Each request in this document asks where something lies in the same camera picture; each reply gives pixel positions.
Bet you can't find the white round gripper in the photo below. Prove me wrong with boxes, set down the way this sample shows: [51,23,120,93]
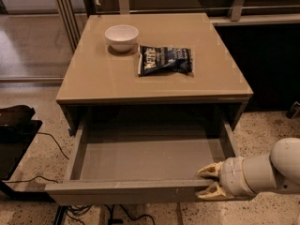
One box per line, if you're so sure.
[196,157,255,201]

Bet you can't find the grey top drawer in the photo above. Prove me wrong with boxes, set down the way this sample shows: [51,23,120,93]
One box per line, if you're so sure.
[44,110,261,206]

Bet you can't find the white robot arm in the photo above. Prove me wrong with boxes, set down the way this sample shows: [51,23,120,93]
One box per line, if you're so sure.
[196,138,300,201]

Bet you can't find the grey three-drawer cabinet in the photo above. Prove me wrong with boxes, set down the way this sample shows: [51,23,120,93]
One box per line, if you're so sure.
[55,12,254,136]

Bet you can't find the dark blue chip bag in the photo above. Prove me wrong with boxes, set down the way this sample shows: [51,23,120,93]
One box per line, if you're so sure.
[138,45,193,77]

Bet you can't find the white ceramic bowl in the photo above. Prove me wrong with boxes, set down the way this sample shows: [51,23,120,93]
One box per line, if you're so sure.
[105,24,139,53]

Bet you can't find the black stand with tray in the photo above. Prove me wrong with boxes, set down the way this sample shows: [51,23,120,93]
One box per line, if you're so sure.
[0,105,53,203]

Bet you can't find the coiled black cables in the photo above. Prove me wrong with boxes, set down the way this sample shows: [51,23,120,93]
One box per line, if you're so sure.
[4,131,156,225]

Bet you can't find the metal railing frame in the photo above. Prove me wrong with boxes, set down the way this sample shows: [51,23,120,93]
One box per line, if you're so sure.
[50,0,300,52]

